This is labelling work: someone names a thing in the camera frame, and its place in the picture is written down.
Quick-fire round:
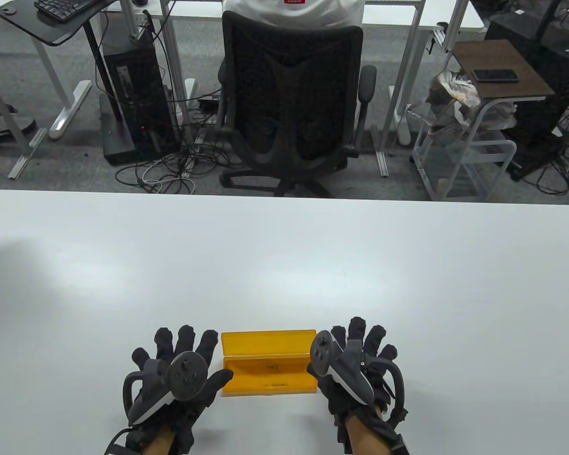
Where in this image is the person's left hand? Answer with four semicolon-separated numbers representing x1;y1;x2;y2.
123;325;234;453

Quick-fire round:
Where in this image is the person's right hand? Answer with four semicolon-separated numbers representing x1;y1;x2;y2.
307;317;411;453

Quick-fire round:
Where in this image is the dark grey hand controller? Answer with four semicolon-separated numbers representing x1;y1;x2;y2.
122;352;209;426
310;331;406;420

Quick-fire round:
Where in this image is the orange plastic pen case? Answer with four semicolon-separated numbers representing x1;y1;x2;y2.
220;329;319;398

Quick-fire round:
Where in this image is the person's right forearm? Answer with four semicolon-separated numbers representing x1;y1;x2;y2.
345;407;390;455

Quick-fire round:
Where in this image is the person's left forearm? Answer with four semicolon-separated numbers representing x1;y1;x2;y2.
142;426;176;455

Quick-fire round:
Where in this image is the white metal cart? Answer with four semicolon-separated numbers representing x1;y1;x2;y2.
410;97;523;202

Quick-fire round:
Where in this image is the black mesh office chair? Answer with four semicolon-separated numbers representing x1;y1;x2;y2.
217;10;378;199

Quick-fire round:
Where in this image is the black computer tower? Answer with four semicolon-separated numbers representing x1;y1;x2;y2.
99;32;181;166

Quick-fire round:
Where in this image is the white cloth bundle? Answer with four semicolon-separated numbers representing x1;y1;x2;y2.
479;100;518;131

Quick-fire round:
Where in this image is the crumpled grey plastic bag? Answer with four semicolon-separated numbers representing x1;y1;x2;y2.
424;70;482;143

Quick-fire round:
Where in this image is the white desk with metal legs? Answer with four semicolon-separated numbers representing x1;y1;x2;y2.
121;0;486;179

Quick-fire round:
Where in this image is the black equipment case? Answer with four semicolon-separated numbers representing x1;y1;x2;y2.
485;12;569;182

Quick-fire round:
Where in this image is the black smartphone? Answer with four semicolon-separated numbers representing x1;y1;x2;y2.
472;69;521;83

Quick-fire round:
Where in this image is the brown wooden side table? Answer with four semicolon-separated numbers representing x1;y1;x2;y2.
453;39;557;101

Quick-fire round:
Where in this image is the black desk with white legs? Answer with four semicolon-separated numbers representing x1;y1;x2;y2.
0;0;120;140

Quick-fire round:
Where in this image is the black keyboard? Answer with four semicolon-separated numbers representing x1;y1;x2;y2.
34;0;101;23

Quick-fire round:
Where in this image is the white cable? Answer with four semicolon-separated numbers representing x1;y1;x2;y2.
141;159;196;194

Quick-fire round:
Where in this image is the white desk with floor rail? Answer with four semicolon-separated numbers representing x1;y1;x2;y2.
0;13;49;181

